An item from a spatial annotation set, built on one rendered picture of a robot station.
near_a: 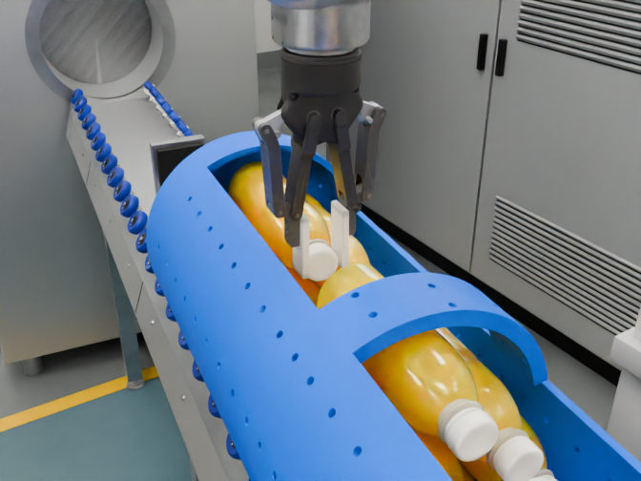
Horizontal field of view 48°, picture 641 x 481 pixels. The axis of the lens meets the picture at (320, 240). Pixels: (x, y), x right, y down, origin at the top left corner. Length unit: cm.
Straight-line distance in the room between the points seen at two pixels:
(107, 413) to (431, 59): 169
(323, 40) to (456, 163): 219
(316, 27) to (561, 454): 44
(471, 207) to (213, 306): 213
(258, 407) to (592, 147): 185
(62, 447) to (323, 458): 186
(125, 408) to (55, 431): 21
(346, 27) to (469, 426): 34
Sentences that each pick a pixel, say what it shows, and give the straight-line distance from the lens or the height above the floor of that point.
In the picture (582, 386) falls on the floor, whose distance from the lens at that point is 259.
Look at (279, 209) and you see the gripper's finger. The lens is 71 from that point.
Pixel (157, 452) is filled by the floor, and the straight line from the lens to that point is 227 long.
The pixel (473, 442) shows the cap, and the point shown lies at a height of 117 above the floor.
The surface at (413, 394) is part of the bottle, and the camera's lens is 58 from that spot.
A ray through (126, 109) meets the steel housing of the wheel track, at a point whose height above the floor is 93.
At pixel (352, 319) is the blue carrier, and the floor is 122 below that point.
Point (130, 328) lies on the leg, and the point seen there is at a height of 24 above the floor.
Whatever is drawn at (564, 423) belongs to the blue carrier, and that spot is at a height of 110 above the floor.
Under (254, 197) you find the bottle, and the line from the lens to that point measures 87.
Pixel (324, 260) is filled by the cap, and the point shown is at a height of 118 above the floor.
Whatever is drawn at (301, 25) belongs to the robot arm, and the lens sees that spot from 64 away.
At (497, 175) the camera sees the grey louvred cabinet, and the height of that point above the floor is 54.
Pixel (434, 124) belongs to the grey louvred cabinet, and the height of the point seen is 62.
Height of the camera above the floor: 156
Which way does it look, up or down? 28 degrees down
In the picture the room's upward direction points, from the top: straight up
